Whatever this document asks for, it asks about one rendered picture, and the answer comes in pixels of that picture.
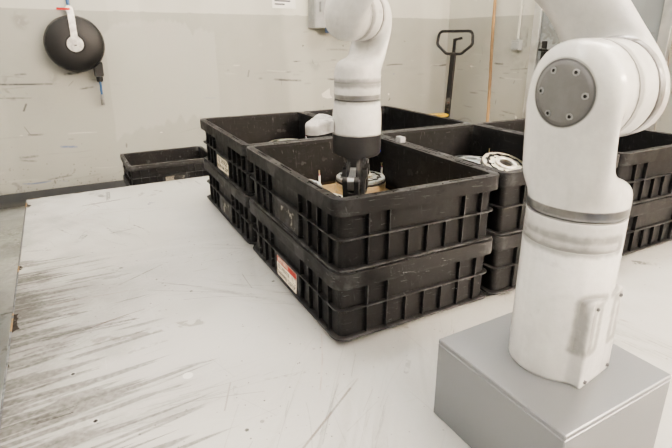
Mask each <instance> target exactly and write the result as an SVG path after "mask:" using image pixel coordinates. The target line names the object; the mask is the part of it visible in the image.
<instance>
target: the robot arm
mask: <svg viewBox="0 0 672 448"><path fill-rule="evenodd" d="M534 1H535V2H536V3H537V4H538V5H539V6H540V7H541V9H542V10H543V11H544V13H545V14H546V15H547V17H548V18H549V20H550V22H551V23H552V25H553V27H554V29H555V31H556V34H557V36H558V38H559V41H560V43H559V44H557V45H556V46H554V47H553V48H551V49H550V50H549V51H548V52H547V53H546V54H545V55H544V56H543V57H542V58H541V60H540V61H539V63H538V64H537V66H536V68H535V70H534V73H533V75H532V78H531V81H530V85H529V90H528V95H527V103H526V114H525V130H524V145H523V162H522V165H523V174H524V178H525V181H526V185H527V202H526V209H525V217H524V225H523V232H522V240H521V248H520V256H519V264H518V272H517V280H516V288H515V296H514V305H513V313H512V322H511V327H510V339H509V347H508V348H509V352H510V354H511V356H512V358H513V359H514V360H515V361H516V362H517V363H518V364H519V365H520V366H521V367H523V368H524V369H526V370H527V371H529V372H531V373H533V374H535V375H537V376H540V377H542V378H545V379H548V380H552V381H557V382H563V383H567V384H570V385H572V386H574V387H575V388H578V389H580V388H582V387H583V386H584V385H585V384H587V383H588V382H589V381H590V380H592V379H593V378H594V377H595V376H597V375H598V374H599V373H601V372H602V371H603V370H604V369H606V368H607V367H608V366H609V360H610V355H611V350H612V345H613V340H614V335H615V330H616V325H617V320H618V315H619V310H620V305H621V300H622V296H623V287H622V286H621V285H618V284H616V282H617V277H618V272H619V266H620V261H621V256H622V251H623V246H624V241H625V236H626V231H627V226H628V220H629V216H630V211H631V206H632V200H633V191H632V188H631V186H630V185H629V184H628V183H627V182H625V181H624V180H622V179H620V178H618V177H617V175H616V158H617V150H618V142H619V137H622V136H627V135H631V134H635V133H638V132H640V131H643V130H645V129H647V128H648V127H650V126H651V125H652V124H654V123H655V122H656V121H657V120H658V118H659V117H660V116H661V115H662V113H663V111H664V110H665V107H666V105H667V103H668V99H669V95H670V85H671V83H670V74H669V70H668V66H667V63H666V61H665V59H664V56H663V54H662V52H661V51H660V49H659V47H658V45H657V44H656V42H655V40H654V38H653V37H652V35H651V33H650V32H649V30H648V29H647V27H646V25H645V24H644V22H643V20H642V19H641V17H640V15H639V13H638V12H637V10H636V8H635V7H634V5H633V3H632V1H631V0H534ZM324 21H325V26H326V28H327V30H328V32H329V33H330V35H331V36H333V37H334V38H336V39H338V40H341V41H351V45H350V50H349V54H348V56H347V57H346V58H344V59H342V60H340V61H339V62H337V64H336V66H335V71H334V107H333V116H330V115H327V114H317V115H316V116H314V117H313V118H312V119H310V120H309V121H308V122H306V124H305V135H308V136H319V135H324V134H328V133H332V147H333V153H334V154H335V155H337V156H339V157H345V158H346V159H347V163H345V167H343V168H342V177H343V178H342V189H343V197H349V196H355V195H361V194H366V192H367V188H368V175H369V171H370V164H368V163H369V160H368V158H371V157H375V156H377V155H378V154H379V153H380V152H381V118H382V117H381V104H380V92H381V69H382V65H383V62H384V59H385V55H386V51H387V47H388V43H389V39H390V34H391V28H392V13H391V8H390V5H389V3H388V1H387V0H326V3H325V8H324Z"/></svg>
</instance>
